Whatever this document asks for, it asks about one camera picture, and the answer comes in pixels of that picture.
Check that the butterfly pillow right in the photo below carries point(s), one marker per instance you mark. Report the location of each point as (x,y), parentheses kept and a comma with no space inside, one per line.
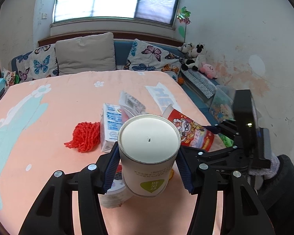
(145,57)

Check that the pink plush toy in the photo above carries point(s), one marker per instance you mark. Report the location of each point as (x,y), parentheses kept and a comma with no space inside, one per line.
(208,70)

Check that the clear plastic wrapper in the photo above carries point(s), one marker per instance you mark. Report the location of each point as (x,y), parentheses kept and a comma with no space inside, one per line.
(130,106)

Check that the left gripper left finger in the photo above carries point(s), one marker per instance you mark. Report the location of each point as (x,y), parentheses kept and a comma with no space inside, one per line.
(52,211)

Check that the black white cow plush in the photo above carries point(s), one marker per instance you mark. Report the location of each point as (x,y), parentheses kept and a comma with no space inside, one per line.
(195,56)

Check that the clear plastic storage box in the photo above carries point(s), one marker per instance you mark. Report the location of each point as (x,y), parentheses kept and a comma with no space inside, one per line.
(221,106)

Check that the butterfly pillow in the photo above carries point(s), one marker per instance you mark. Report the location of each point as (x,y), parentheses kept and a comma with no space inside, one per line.
(145,57)
(37,64)

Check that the red mesh net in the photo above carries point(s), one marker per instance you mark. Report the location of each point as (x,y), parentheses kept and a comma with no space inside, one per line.
(85,137)

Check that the blue white milk carton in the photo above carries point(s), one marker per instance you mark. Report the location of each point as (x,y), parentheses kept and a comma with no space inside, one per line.
(110,124)

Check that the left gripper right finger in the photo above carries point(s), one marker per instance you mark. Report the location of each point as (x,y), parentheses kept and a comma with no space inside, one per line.
(242,211)

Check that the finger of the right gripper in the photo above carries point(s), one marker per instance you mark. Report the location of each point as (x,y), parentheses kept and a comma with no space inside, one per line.
(193,155)
(219,135)

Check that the pink hello table blanket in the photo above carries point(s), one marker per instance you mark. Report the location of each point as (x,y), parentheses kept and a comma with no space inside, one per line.
(37,118)

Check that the grey patterned folded cloth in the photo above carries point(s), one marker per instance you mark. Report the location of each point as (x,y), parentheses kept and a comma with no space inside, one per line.
(201,82)

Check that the red cartoon snack packet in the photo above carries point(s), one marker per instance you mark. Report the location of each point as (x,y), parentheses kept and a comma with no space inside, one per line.
(192,134)

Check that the small orange ball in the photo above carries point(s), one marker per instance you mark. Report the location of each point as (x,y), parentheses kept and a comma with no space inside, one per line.
(180,81)

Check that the green plastic mesh basket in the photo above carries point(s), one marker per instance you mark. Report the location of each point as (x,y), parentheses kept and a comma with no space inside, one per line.
(227,141)

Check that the white paper cup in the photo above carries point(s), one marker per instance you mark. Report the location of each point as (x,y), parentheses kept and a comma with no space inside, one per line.
(148,145)

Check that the grey gloved right hand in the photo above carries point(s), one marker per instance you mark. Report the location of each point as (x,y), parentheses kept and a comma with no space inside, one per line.
(256,177)

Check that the butterfly pillow left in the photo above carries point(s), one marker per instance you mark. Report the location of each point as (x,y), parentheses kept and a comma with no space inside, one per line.
(37,64)

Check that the clear berry yogurt container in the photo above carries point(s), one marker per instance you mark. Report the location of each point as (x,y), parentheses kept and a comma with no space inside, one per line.
(117,194)

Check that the window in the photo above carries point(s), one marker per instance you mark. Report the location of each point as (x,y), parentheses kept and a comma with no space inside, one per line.
(159,11)

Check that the beige cushion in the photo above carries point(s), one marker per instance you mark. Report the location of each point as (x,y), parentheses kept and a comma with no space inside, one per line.
(83,54)

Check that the colourful pinwheel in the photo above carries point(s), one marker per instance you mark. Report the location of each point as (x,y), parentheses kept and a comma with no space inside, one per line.
(183,16)

